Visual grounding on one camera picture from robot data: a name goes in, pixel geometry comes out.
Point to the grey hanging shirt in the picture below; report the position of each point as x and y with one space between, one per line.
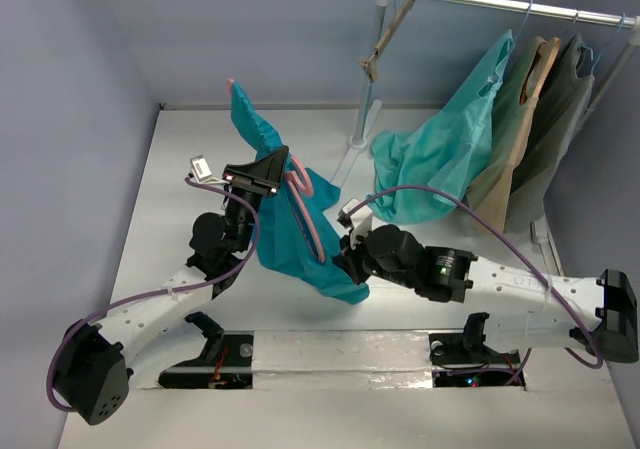
563 101

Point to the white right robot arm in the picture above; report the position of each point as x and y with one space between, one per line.
510 308

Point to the beige wooden clip hanger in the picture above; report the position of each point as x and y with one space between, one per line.
369 64

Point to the teal blue t-shirt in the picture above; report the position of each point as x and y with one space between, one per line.
326 278

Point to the blue wire hanger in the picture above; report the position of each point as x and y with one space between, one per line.
591 50
523 22

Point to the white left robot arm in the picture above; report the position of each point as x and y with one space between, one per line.
90 371

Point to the white metal clothes rack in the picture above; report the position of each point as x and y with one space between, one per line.
389 15

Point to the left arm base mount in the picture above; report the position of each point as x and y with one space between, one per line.
224 363

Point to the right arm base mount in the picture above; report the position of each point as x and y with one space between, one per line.
463 360

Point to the mint green hanging shirt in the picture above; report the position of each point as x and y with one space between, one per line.
446 152

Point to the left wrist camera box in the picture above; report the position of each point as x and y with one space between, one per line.
201 173

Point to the pink plastic hanger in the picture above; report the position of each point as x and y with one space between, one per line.
291 232

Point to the olive tan hanging shirt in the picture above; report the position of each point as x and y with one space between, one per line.
512 117

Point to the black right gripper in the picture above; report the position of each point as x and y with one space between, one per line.
353 262

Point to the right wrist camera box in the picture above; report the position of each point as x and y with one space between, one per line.
358 222

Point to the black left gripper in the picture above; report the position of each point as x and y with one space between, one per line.
260 178

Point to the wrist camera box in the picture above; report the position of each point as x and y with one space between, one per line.
201 173
358 222

